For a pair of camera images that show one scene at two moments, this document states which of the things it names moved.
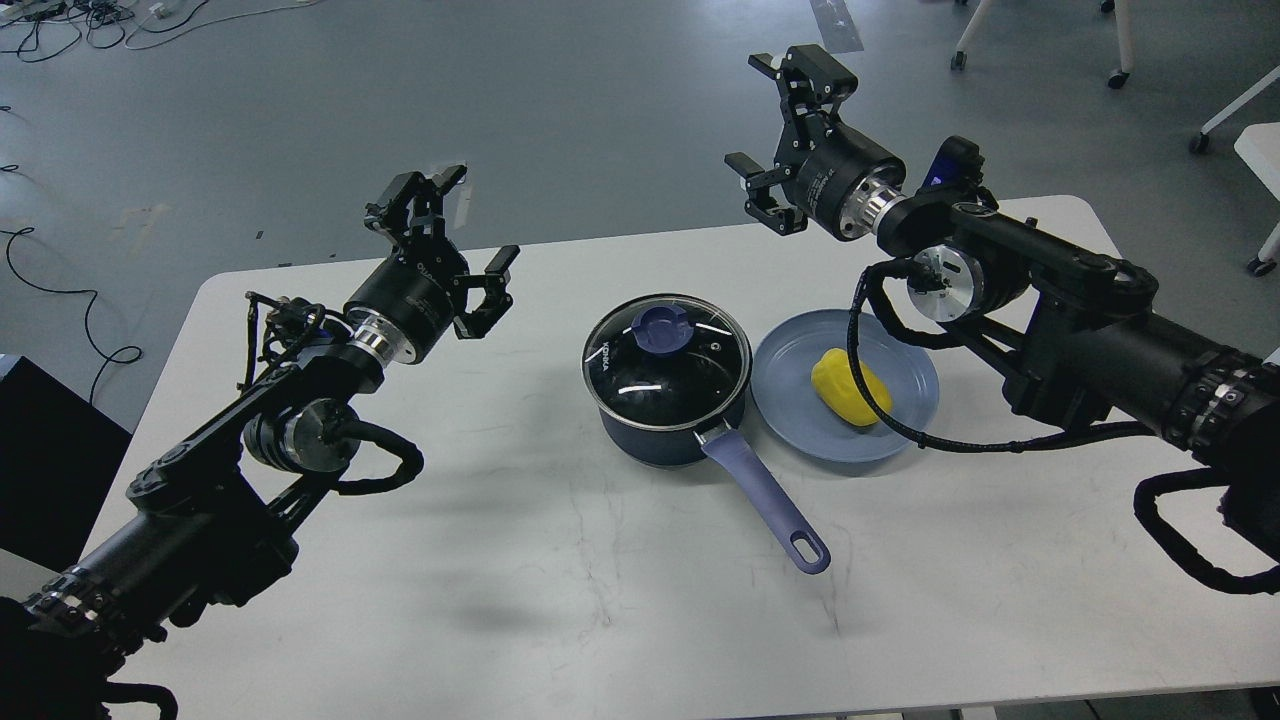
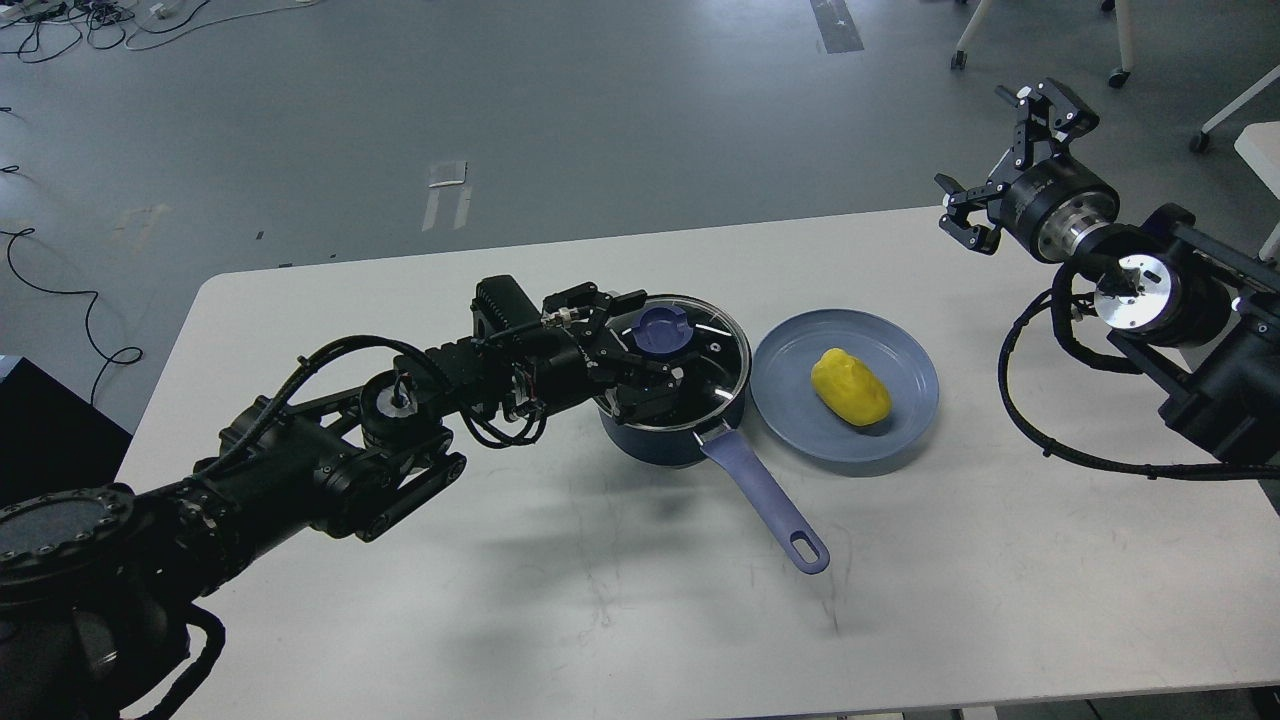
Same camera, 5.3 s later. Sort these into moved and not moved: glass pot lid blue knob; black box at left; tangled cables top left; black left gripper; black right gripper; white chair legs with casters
Moved: black right gripper; black left gripper
Not moved: tangled cables top left; black box at left; glass pot lid blue knob; white chair legs with casters
